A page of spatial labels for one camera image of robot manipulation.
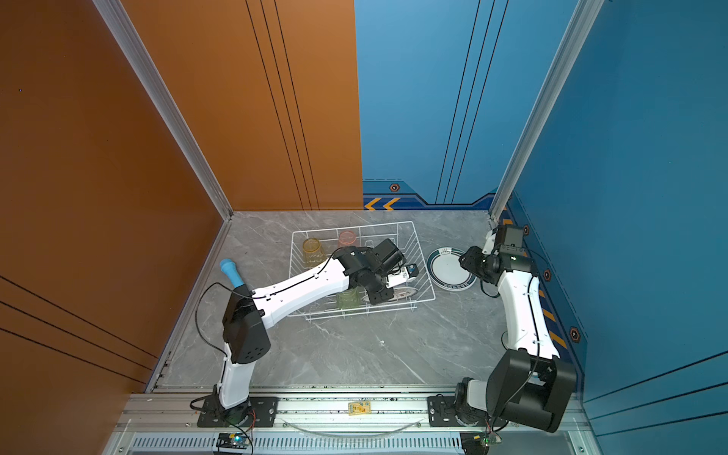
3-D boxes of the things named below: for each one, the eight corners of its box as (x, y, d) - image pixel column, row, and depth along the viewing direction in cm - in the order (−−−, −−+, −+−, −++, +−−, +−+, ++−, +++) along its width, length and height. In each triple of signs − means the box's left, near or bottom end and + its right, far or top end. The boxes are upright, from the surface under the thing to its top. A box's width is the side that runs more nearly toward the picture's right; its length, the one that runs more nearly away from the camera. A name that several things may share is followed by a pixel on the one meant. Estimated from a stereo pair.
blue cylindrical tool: (233, 290, 99) (228, 284, 96) (223, 268, 105) (218, 261, 102) (245, 284, 101) (241, 278, 98) (234, 262, 107) (230, 255, 104)
